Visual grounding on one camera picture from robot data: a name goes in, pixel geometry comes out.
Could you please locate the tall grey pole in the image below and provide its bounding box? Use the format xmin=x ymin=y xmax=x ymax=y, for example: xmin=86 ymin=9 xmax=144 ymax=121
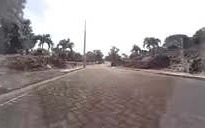
xmin=82 ymin=20 xmax=88 ymax=69

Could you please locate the grey brick paved road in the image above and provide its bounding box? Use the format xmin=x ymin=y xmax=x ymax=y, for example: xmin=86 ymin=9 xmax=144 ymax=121
xmin=0 ymin=64 xmax=205 ymax=128

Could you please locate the brown earth bank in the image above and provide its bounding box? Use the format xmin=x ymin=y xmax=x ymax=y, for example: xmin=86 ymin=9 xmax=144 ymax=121
xmin=110 ymin=46 xmax=205 ymax=76

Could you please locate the pale concrete kerb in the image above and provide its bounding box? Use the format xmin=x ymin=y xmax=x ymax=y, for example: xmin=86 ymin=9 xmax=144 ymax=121
xmin=0 ymin=66 xmax=86 ymax=112
xmin=108 ymin=65 xmax=205 ymax=83

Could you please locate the thin grey pole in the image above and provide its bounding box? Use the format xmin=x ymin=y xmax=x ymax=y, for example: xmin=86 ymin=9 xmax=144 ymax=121
xmin=180 ymin=36 xmax=185 ymax=68

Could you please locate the brown dirt verge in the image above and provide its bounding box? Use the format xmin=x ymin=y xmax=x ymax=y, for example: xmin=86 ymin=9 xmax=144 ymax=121
xmin=0 ymin=53 xmax=84 ymax=99

